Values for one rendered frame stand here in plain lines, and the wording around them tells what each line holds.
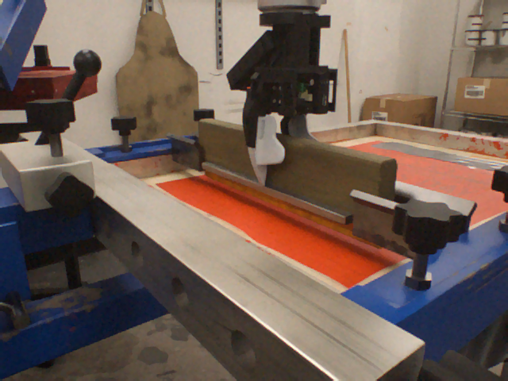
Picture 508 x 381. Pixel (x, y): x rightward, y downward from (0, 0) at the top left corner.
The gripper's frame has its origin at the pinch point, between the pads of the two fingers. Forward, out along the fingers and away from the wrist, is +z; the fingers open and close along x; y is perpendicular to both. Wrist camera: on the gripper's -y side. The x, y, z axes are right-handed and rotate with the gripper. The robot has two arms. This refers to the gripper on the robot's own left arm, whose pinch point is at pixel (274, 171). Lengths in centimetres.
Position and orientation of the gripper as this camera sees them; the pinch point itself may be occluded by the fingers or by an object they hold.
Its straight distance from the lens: 57.2
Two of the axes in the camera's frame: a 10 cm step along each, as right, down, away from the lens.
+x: 7.9, -1.8, 5.8
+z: 0.0, 9.5, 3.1
